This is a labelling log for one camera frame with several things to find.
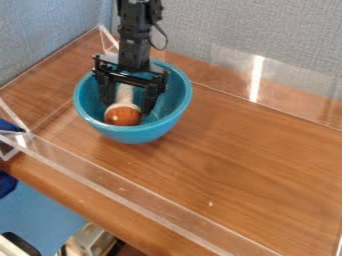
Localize clear acrylic corner bracket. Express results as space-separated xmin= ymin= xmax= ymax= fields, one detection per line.
xmin=99 ymin=25 xmax=120 ymax=55

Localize blue cloth object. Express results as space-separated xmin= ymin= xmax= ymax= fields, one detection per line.
xmin=0 ymin=118 xmax=25 ymax=200

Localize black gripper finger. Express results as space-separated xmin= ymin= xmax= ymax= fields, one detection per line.
xmin=142 ymin=86 xmax=160 ymax=115
xmin=98 ymin=75 xmax=115 ymax=106

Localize clear acrylic front barrier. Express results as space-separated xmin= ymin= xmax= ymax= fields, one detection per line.
xmin=0 ymin=130 xmax=281 ymax=256

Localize blue plastic bowl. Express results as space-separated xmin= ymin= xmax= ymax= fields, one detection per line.
xmin=73 ymin=60 xmax=193 ymax=144

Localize black and white object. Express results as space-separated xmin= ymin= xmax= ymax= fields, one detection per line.
xmin=0 ymin=232 xmax=42 ymax=256

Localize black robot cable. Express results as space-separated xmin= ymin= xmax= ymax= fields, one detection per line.
xmin=149 ymin=19 xmax=170 ymax=52

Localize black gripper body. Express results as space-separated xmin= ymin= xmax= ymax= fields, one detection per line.
xmin=93 ymin=54 xmax=170 ymax=93

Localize clear acrylic back barrier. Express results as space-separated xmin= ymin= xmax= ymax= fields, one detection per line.
xmin=153 ymin=0 xmax=342 ymax=131

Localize grey metal frame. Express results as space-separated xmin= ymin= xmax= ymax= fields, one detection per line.
xmin=65 ymin=222 xmax=118 ymax=256

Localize brown cap toy mushroom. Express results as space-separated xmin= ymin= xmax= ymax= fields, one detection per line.
xmin=105 ymin=84 xmax=142 ymax=126

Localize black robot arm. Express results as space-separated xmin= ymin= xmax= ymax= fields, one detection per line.
xmin=93 ymin=0 xmax=170 ymax=115

